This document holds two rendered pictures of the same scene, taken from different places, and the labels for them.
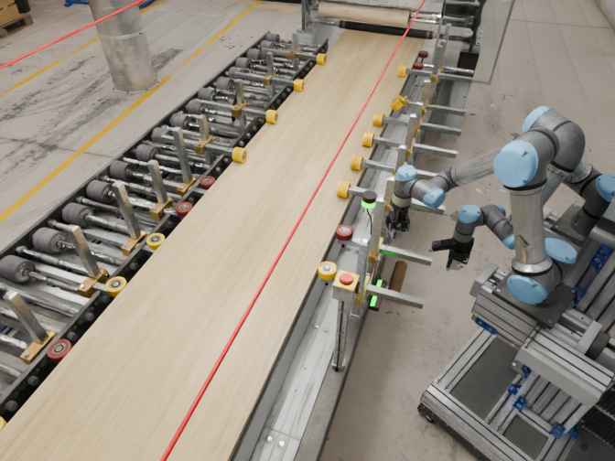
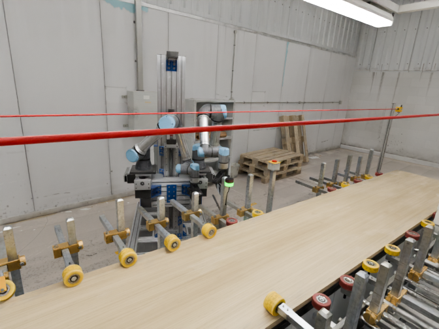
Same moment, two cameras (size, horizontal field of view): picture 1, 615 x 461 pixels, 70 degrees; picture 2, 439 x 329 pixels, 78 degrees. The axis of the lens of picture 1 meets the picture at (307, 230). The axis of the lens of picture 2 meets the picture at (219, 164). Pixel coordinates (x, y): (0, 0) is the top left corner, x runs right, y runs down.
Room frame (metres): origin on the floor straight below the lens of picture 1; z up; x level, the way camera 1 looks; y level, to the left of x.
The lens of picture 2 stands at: (2.99, 0.65, 1.81)
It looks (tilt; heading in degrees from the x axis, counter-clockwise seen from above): 16 degrees down; 212
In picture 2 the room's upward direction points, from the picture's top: 3 degrees clockwise
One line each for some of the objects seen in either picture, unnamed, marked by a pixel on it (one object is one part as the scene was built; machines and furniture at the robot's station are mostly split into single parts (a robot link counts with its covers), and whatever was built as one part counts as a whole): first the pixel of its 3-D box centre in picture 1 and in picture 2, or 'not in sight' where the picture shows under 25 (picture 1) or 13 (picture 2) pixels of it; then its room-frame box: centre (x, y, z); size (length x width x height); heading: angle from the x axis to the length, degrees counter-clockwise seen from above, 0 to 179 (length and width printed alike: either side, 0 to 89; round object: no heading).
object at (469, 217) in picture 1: (468, 219); (194, 170); (1.32, -0.64, 1.13); 0.09 x 0.08 x 0.11; 109
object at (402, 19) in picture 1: (386, 16); not in sight; (4.04, -0.68, 1.05); 1.43 x 0.12 x 0.12; 70
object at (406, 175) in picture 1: (405, 181); (223, 155); (1.33, -0.37, 1.31); 0.09 x 0.08 x 0.11; 43
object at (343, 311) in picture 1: (341, 333); (270, 194); (0.92, -0.12, 0.93); 0.05 x 0.04 x 0.45; 160
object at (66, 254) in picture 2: (418, 124); (63, 247); (2.38, -0.67, 0.95); 0.50 x 0.04 x 0.04; 70
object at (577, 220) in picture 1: (594, 218); (143, 162); (1.37, -1.19, 1.09); 0.15 x 0.15 x 0.10
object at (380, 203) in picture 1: (374, 239); (223, 207); (1.40, -0.30, 0.93); 0.03 x 0.03 x 0.48; 70
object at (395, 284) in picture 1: (396, 280); not in sight; (1.93, -0.60, 0.04); 0.30 x 0.08 x 0.08; 160
